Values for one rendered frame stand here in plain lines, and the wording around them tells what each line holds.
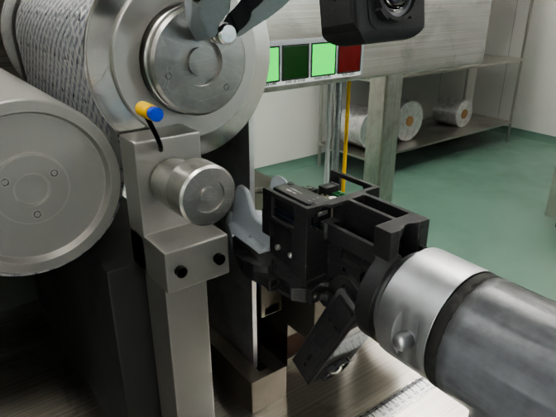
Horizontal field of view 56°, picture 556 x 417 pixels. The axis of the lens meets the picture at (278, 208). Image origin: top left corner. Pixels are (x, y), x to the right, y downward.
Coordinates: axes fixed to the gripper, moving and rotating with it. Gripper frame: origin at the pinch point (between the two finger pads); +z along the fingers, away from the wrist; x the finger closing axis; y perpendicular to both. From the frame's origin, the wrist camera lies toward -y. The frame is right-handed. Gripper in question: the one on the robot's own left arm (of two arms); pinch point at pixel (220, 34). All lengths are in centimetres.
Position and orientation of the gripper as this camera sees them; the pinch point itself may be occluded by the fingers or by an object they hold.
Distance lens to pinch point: 36.7
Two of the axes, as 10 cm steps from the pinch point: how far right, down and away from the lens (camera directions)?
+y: -3.8, -9.1, 1.7
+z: -4.6, 3.5, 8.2
